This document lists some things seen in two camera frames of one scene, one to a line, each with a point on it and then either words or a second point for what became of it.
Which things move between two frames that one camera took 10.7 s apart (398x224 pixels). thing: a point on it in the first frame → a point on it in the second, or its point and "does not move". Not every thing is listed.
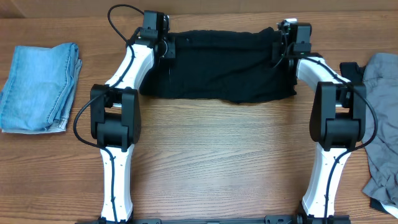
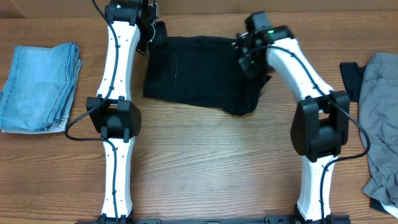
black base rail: x=268 y=219 does not move
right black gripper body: x=277 y=51 → x=245 y=58
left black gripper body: x=170 y=50 → x=160 y=32
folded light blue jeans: x=39 y=93 does not move
